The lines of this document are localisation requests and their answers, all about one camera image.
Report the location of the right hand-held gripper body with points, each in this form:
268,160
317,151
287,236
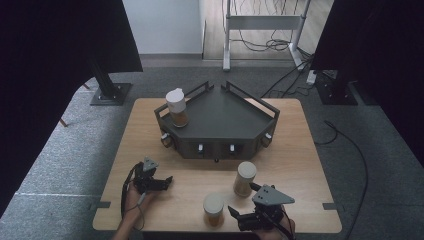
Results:
270,200

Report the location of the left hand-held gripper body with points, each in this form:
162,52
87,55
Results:
145,180

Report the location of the pale spice jar white lid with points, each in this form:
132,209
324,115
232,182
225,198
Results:
245,180

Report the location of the orange spice jar white lid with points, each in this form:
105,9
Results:
213,208

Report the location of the brown spice jar flip lid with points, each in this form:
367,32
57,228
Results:
177,106

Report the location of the black corner shelf rack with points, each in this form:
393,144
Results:
220,116

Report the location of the person's left hand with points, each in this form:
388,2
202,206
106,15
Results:
133,201

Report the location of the person's right hand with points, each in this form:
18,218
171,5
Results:
283,230

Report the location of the brown wooden leg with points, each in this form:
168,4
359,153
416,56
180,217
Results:
86,86
63,123

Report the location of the white power strip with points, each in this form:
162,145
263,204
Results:
311,77

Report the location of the black stand base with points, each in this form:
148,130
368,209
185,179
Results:
336,93

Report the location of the large black curtain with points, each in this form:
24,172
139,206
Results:
50,66

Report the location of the black stand with base plate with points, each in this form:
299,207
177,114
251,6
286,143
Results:
110,93

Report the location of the white metal desk frame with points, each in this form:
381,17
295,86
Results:
263,22

